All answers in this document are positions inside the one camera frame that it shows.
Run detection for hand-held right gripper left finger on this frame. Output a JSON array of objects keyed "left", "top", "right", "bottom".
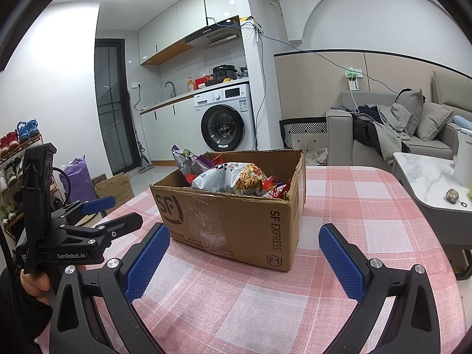
[{"left": 49, "top": 222, "right": 171, "bottom": 354}]

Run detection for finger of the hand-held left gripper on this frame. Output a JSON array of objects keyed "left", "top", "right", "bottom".
[
  {"left": 61, "top": 213, "right": 143, "bottom": 246},
  {"left": 52, "top": 196, "right": 117, "bottom": 225}
]

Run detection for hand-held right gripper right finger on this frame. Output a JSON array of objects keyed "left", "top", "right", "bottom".
[{"left": 318, "top": 223, "right": 442, "bottom": 354}]

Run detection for brown cardboard box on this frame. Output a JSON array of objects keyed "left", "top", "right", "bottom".
[{"left": 149, "top": 149, "right": 307, "bottom": 273}]

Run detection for red grey chip bag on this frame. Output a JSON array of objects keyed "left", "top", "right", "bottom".
[{"left": 258, "top": 175, "right": 292, "bottom": 200}]

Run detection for purple white snack packet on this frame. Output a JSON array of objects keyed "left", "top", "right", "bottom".
[{"left": 192, "top": 155, "right": 216, "bottom": 172}]

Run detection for silver noodle snack bag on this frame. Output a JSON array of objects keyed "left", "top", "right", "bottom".
[{"left": 192, "top": 161, "right": 268, "bottom": 197}]

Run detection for person's left forearm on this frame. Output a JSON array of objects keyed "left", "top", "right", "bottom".
[{"left": 0, "top": 265, "right": 56, "bottom": 354}]

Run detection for person's left hand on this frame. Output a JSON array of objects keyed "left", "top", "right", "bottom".
[{"left": 20, "top": 265, "right": 52, "bottom": 294}]

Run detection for printed floor cardboard box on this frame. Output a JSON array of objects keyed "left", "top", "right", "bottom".
[{"left": 91, "top": 173, "right": 133, "bottom": 214}]

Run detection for purple plastic bag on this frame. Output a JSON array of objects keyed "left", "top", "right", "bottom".
[{"left": 60, "top": 156, "right": 97, "bottom": 205}]

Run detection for wooden shoe rack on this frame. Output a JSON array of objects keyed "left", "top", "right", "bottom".
[{"left": 0, "top": 120, "right": 61, "bottom": 242}]

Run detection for floor mop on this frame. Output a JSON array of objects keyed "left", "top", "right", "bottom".
[{"left": 135, "top": 140, "right": 155, "bottom": 175}]

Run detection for pink checked tablecloth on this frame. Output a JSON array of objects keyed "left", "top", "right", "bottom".
[{"left": 88, "top": 166, "right": 463, "bottom": 354}]

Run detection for white kitchen counter cabinets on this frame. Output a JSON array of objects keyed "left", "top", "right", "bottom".
[{"left": 140, "top": 94, "right": 201, "bottom": 163}]

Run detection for dark glass balcony door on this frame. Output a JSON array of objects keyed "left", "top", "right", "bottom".
[{"left": 95, "top": 39, "right": 134, "bottom": 176}]

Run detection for white crumpled plastic bag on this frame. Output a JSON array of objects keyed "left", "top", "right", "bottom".
[{"left": 304, "top": 147, "right": 329, "bottom": 166}]

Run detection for marble coffee table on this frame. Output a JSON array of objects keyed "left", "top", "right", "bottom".
[{"left": 391, "top": 151, "right": 472, "bottom": 266}]

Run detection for grey sofa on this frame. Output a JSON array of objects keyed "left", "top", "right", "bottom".
[{"left": 326, "top": 70, "right": 472, "bottom": 166}]

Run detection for black white patterned basket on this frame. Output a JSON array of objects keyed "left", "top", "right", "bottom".
[{"left": 279, "top": 118, "right": 328, "bottom": 152}]

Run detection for pile of clothes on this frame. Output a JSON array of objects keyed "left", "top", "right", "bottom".
[{"left": 352, "top": 103, "right": 412, "bottom": 163}]

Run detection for white washing machine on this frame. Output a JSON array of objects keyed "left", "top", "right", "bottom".
[{"left": 194, "top": 84, "right": 257, "bottom": 152}]

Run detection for grey sofa pillow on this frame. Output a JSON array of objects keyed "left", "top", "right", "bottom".
[
  {"left": 417, "top": 102, "right": 453, "bottom": 141},
  {"left": 395, "top": 88, "right": 425, "bottom": 137}
]

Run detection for black pressure cooker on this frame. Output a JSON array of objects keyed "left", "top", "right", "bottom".
[{"left": 212, "top": 64, "right": 237, "bottom": 83}]

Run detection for white power strip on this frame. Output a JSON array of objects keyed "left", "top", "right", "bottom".
[{"left": 345, "top": 67, "right": 364, "bottom": 90}]

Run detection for steel range hood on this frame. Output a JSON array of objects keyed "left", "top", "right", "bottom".
[{"left": 184, "top": 20, "right": 242, "bottom": 49}]

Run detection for small metal keychain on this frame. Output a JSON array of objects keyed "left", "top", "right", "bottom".
[{"left": 445, "top": 188, "right": 467, "bottom": 207}]

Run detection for white wall cabinets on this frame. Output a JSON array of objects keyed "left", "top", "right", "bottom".
[{"left": 138, "top": 0, "right": 240, "bottom": 66}]

